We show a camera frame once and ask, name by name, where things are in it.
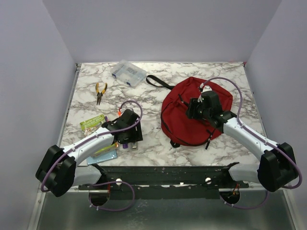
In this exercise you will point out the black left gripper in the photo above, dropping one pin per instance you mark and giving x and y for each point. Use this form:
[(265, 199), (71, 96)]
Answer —
[(136, 136)]

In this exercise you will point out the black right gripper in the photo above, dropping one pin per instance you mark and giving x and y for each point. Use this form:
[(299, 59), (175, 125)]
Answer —
[(194, 104)]

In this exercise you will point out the silver black stapler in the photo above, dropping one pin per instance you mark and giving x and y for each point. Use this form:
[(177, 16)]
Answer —
[(134, 146)]

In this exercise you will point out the red backpack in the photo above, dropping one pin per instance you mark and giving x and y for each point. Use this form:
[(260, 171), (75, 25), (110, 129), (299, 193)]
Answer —
[(174, 122)]

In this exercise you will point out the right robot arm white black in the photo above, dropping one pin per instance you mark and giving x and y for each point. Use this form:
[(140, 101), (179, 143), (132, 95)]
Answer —
[(276, 167)]

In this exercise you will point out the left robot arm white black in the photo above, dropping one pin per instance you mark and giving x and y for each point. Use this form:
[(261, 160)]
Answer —
[(79, 151)]

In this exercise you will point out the yellow black pliers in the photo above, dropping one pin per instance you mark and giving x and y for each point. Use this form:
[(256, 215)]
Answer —
[(99, 93)]

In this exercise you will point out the light blue notebook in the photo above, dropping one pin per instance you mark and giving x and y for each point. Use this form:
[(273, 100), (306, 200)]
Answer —
[(102, 158)]

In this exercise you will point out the clear plastic organizer box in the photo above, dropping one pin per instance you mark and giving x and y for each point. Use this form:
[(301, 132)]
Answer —
[(128, 73)]

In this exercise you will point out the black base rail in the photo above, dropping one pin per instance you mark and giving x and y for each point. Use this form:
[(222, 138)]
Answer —
[(144, 182)]

